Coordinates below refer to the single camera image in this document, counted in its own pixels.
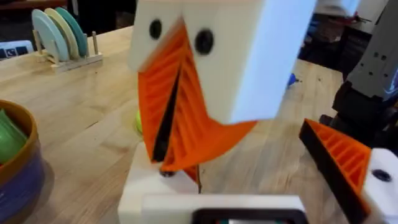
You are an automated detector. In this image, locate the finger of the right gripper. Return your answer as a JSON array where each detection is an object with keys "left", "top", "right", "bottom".
[
  {"left": 159, "top": 0, "right": 317, "bottom": 173},
  {"left": 126, "top": 0, "right": 190, "bottom": 164}
]

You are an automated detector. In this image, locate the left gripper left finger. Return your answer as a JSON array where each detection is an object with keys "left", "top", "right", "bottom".
[{"left": 117, "top": 142, "right": 200, "bottom": 224}]

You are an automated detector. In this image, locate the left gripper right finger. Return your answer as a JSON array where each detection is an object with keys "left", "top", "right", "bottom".
[{"left": 298, "top": 118, "right": 398, "bottom": 224}]

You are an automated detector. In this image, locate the yellow-green toy vegetable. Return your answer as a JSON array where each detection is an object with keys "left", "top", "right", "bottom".
[{"left": 134, "top": 110, "right": 144, "bottom": 135}]

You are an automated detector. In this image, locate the wooden peg rack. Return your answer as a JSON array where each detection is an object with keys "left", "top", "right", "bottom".
[{"left": 32, "top": 29, "right": 104, "bottom": 74}]

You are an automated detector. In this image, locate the teal plate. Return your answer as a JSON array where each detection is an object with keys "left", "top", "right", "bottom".
[{"left": 55, "top": 6, "right": 89, "bottom": 58}]

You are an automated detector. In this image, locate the cream yellow plate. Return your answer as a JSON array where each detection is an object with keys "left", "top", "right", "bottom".
[{"left": 44, "top": 7, "right": 80, "bottom": 60}]

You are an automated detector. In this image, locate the light blue plate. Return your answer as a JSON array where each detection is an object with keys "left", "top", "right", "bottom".
[{"left": 30, "top": 9, "right": 70, "bottom": 62}]

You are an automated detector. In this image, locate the blue tub with toys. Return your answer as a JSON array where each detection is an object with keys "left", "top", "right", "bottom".
[{"left": 0, "top": 99, "right": 46, "bottom": 223}]

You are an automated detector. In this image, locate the white box with dark labels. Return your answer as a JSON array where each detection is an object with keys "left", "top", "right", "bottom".
[{"left": 0, "top": 40, "right": 34, "bottom": 61}]

